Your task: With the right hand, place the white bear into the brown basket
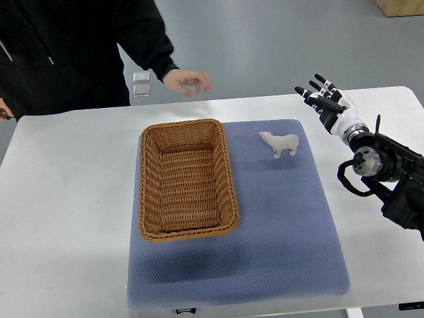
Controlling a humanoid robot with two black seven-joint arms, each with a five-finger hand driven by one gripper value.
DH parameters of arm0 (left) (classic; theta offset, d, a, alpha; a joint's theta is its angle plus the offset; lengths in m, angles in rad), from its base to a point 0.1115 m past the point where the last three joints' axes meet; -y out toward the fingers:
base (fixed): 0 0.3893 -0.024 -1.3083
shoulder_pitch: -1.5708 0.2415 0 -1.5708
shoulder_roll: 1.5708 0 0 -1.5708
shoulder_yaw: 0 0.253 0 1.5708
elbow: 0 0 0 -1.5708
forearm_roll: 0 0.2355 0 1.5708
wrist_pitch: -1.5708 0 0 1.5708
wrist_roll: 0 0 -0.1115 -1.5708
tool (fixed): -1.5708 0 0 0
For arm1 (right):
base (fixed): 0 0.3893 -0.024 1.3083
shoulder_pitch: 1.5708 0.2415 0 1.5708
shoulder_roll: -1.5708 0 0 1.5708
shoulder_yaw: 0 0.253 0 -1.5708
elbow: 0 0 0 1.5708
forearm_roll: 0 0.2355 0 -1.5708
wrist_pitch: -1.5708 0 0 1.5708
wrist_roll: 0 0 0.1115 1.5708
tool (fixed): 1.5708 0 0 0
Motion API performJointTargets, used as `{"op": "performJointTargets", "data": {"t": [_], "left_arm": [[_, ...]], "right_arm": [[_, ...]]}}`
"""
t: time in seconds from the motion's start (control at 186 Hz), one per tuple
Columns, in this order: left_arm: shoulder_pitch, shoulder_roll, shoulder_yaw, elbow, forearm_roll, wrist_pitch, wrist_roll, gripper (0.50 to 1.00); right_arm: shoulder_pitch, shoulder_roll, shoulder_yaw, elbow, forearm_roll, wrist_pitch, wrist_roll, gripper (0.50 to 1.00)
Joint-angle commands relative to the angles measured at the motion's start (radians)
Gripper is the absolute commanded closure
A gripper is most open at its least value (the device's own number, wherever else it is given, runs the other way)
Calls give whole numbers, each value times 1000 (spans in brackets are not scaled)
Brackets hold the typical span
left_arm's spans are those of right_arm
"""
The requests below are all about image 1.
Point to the lower silver floor plate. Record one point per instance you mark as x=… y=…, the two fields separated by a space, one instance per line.
x=141 y=90

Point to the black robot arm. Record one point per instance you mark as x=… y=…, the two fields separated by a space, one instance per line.
x=393 y=173

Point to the white bear figurine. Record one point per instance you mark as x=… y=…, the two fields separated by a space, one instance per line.
x=280 y=143

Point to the black hoodie sleeve forearm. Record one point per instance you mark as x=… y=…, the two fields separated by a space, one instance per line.
x=138 y=27

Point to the brown wicker basket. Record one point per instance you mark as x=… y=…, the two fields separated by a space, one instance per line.
x=186 y=187

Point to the black table control panel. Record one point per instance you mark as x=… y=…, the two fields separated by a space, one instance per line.
x=411 y=306

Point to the silver floor plate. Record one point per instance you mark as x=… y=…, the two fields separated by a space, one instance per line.
x=141 y=90
x=141 y=77

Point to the upper silver floor plate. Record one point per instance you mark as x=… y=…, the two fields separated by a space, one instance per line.
x=141 y=77

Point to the person's black hoodie torso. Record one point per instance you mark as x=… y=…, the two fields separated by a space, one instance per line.
x=59 y=56

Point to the wooden box corner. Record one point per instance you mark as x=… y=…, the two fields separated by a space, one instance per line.
x=400 y=8

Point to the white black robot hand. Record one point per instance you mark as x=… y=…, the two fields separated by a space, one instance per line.
x=336 y=111

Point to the blue quilted mat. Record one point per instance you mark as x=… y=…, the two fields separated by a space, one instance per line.
x=285 y=246

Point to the person's bare hand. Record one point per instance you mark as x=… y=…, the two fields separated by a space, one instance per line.
x=188 y=83

